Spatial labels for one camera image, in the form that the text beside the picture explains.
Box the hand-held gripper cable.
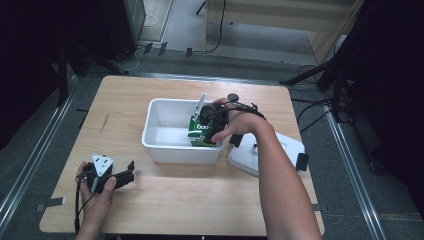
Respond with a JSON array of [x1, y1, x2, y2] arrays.
[[74, 175, 98, 235], [205, 101, 268, 122]]

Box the left hand-held gripper cable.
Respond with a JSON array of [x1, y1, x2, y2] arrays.
[[74, 175, 98, 235]]

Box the right hand-held gripper cable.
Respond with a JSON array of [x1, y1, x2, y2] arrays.
[[205, 101, 268, 122]]

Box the black floor cables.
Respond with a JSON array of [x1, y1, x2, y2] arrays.
[[289, 64, 352, 135]]

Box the green carton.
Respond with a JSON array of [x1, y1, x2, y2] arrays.
[[187, 114, 218, 148]]

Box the metal floor rail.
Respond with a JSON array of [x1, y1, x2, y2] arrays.
[[320, 96, 388, 240], [0, 74, 80, 228]]

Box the black metal stand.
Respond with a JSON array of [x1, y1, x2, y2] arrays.
[[279, 49, 355, 123], [55, 39, 130, 108]]

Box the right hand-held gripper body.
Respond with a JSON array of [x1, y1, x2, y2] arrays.
[[192, 92, 231, 128]]

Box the black curtain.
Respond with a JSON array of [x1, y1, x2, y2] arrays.
[[344, 0, 424, 222], [0, 0, 113, 152]]

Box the white floor cable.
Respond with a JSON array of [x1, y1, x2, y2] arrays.
[[112, 14, 158, 73]]

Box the person's left hand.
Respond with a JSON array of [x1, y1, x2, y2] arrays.
[[75, 161, 118, 222]]

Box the white plastic storage box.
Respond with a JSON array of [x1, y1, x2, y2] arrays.
[[141, 97, 230, 165]]

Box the dark cabinet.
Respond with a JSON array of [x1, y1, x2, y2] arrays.
[[99, 0, 148, 62]]

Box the white lid with black latches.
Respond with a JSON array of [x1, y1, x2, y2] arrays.
[[227, 132, 310, 179]]

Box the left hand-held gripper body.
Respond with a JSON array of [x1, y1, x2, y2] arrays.
[[79, 153, 118, 194]]

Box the thin black hanging cable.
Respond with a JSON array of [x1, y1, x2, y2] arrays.
[[195, 0, 228, 55]]

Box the light wooden furniture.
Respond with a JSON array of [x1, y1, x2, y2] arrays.
[[202, 0, 365, 65]]

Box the person's right hand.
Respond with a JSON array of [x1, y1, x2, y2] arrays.
[[211, 97, 268, 144]]

